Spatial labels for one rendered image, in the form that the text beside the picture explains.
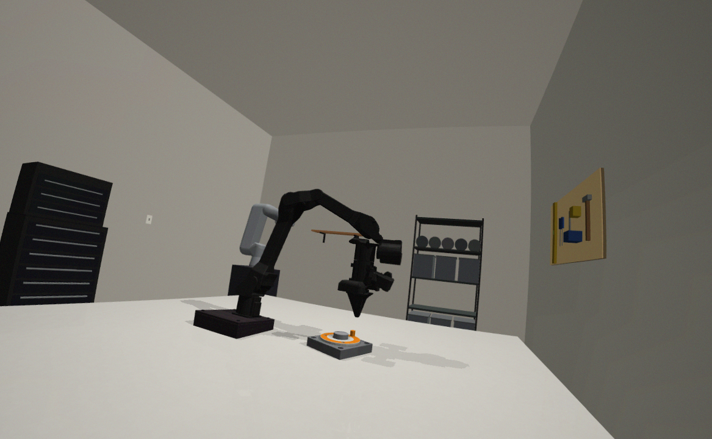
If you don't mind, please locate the orange round plate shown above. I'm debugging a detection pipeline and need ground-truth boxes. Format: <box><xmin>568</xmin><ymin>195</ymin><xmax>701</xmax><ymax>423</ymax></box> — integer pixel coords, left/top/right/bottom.
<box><xmin>320</xmin><ymin>330</ymin><xmax>361</xmax><ymax>346</ymax></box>

